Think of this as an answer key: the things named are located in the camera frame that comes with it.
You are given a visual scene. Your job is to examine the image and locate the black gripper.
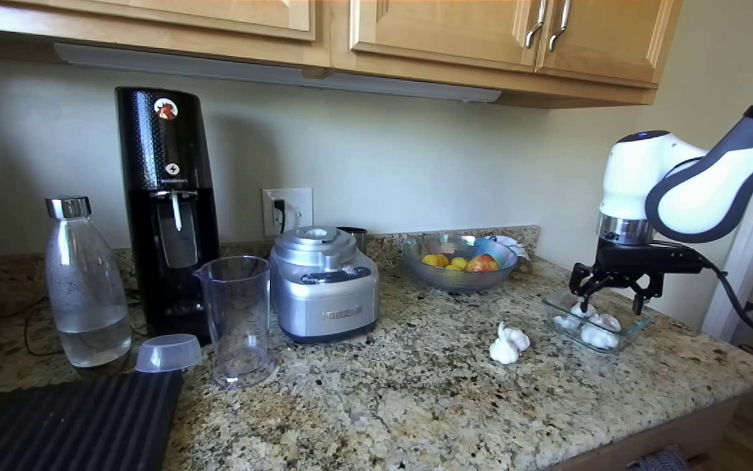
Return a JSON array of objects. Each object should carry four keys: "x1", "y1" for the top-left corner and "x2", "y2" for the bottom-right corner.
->
[{"x1": 566, "y1": 236, "x2": 670, "y2": 317}]

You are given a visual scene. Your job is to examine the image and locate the long-necked white garlic bulb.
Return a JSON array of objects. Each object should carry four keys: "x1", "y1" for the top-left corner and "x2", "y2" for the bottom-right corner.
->
[{"x1": 486, "y1": 322, "x2": 524, "y2": 368}]

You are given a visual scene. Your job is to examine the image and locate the square clear glass bowl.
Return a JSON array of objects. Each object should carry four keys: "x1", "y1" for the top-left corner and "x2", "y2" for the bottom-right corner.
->
[{"x1": 542, "y1": 293, "x2": 653, "y2": 352}]

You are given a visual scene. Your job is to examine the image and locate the large white garlic bulb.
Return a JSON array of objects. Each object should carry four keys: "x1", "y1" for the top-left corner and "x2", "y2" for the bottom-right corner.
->
[{"x1": 567, "y1": 300, "x2": 596, "y2": 327}]

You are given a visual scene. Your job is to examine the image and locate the round glass fruit bowl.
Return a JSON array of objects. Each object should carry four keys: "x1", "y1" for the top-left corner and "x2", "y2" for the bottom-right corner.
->
[{"x1": 401, "y1": 227, "x2": 525, "y2": 295}]

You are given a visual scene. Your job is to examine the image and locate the blue white snack bag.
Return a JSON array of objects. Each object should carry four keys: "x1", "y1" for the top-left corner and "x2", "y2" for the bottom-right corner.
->
[{"x1": 486, "y1": 229, "x2": 533, "y2": 266}]

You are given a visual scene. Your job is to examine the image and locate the orange-red round fruit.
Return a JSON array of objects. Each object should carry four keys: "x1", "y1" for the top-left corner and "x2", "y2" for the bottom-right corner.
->
[{"x1": 466, "y1": 251, "x2": 502, "y2": 278}]

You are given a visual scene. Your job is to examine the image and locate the gray hanging towel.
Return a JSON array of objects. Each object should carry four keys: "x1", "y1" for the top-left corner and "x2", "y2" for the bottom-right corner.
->
[{"x1": 625, "y1": 448, "x2": 690, "y2": 471}]

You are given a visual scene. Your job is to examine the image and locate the wooden cabinet door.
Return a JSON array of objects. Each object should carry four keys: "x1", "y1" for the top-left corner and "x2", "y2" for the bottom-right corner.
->
[
  {"x1": 349, "y1": 0, "x2": 546, "y2": 73},
  {"x1": 537, "y1": 0, "x2": 681, "y2": 89},
  {"x1": 9, "y1": 0, "x2": 320, "y2": 43}
]

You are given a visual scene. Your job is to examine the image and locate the silver food chopper appliance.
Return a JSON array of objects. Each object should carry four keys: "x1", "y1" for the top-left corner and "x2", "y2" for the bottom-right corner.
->
[{"x1": 266, "y1": 221, "x2": 383, "y2": 346}]

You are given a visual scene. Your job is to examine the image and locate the wooden upper cabinets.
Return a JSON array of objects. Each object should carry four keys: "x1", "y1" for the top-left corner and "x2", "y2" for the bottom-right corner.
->
[{"x1": 0, "y1": 0, "x2": 685, "y2": 113}]

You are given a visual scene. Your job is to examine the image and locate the translucent plastic lid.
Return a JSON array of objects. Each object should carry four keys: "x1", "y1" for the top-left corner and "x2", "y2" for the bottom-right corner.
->
[{"x1": 134, "y1": 329, "x2": 208, "y2": 377}]

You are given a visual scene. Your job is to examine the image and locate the black soda maker machine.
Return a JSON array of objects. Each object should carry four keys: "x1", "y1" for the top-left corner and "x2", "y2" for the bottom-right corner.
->
[{"x1": 116, "y1": 84, "x2": 223, "y2": 348}]

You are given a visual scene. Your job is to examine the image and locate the clear bottle with silver cap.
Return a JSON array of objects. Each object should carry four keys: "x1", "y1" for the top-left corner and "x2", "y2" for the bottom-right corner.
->
[{"x1": 43, "y1": 194, "x2": 134, "y2": 370}]

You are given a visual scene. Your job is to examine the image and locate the black ribbed drying mat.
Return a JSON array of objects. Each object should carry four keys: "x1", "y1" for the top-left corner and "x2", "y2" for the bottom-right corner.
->
[{"x1": 0, "y1": 370, "x2": 187, "y2": 471}]

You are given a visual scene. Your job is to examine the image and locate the wrist mounted stereo camera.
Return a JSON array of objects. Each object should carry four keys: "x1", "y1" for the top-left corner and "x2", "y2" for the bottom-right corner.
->
[{"x1": 660, "y1": 240, "x2": 710, "y2": 274}]

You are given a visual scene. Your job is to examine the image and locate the white door frame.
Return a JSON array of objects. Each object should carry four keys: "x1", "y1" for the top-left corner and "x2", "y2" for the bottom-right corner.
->
[{"x1": 702, "y1": 186, "x2": 753, "y2": 346}]

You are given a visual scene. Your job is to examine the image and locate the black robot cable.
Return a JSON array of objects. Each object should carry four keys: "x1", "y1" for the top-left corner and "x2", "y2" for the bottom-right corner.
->
[{"x1": 697, "y1": 173, "x2": 753, "y2": 339}]

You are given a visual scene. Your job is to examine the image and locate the silver cabinet handle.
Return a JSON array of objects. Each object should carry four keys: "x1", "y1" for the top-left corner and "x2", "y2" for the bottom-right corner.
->
[
  {"x1": 546, "y1": 0, "x2": 575, "y2": 55},
  {"x1": 521, "y1": 0, "x2": 550, "y2": 51}
]

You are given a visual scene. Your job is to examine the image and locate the white wall outlet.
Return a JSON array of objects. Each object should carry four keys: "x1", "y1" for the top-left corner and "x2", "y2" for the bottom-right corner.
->
[{"x1": 262, "y1": 186, "x2": 317, "y2": 238}]

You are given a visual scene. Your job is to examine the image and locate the black power cord with plug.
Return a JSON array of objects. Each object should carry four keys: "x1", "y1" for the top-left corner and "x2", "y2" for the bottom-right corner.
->
[{"x1": 269, "y1": 195, "x2": 372, "y2": 240}]

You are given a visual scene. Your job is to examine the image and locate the thin black counter cord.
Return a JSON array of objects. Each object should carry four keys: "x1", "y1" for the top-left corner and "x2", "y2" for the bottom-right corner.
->
[{"x1": 0, "y1": 295, "x2": 70, "y2": 361}]

